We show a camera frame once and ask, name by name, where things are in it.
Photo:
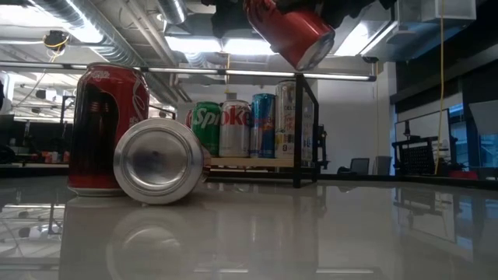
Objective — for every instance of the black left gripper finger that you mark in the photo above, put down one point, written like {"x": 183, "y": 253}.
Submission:
{"x": 229, "y": 17}
{"x": 358, "y": 11}

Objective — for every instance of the silver Diet Coke can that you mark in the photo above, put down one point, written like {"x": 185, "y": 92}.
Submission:
{"x": 234, "y": 132}

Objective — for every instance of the blue silver Red Bull can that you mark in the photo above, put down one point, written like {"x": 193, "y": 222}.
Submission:
{"x": 263, "y": 128}

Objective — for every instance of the white Celsius can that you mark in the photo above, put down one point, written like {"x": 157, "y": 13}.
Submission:
{"x": 285, "y": 120}

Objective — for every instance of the bright ceiling light panel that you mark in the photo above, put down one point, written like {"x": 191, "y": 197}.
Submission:
{"x": 218, "y": 44}

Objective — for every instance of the long ceiling lamp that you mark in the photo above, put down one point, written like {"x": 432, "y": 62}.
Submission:
{"x": 336, "y": 76}

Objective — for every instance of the dark grey chair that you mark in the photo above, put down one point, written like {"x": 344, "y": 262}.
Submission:
{"x": 360, "y": 165}

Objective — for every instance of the grey trash bin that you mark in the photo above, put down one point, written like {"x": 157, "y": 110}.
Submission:
{"x": 383, "y": 165}

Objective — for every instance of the red low object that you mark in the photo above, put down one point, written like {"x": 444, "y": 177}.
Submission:
{"x": 463, "y": 175}

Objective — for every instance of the silver spiral ventilation duct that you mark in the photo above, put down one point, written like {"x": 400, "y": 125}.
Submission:
{"x": 97, "y": 31}

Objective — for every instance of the wooden shelf with black frame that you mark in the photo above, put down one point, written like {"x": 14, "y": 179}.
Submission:
{"x": 249, "y": 162}

